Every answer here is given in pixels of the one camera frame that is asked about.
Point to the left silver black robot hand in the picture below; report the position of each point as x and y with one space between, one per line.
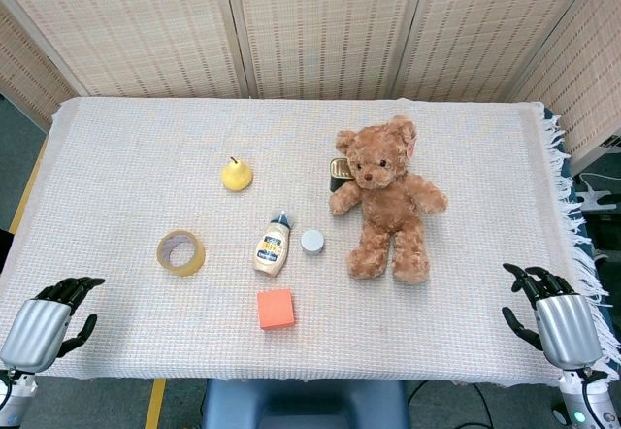
36 332

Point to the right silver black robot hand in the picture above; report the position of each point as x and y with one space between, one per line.
565 329

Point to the brown teddy bear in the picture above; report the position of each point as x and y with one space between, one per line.
388 201

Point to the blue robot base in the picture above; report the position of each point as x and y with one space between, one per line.
303 405

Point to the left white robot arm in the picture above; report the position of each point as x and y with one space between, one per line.
12 397

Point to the white stand base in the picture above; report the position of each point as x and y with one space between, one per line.
594 196

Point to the yellow tape roll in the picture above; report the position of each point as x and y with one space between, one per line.
181 252

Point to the white fringed woven tablecloth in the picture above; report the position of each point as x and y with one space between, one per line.
145 167

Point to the orange cube block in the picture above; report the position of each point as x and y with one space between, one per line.
276 308

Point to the beige squeeze bottle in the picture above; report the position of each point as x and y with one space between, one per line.
271 249

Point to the yellow pear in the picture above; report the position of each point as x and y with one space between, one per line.
236 174

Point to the small grey cylinder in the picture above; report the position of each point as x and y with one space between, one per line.
312 242

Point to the dark gold-lidded tin can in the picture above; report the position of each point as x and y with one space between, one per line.
339 174

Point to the bamboo folding screen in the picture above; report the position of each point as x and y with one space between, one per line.
310 26

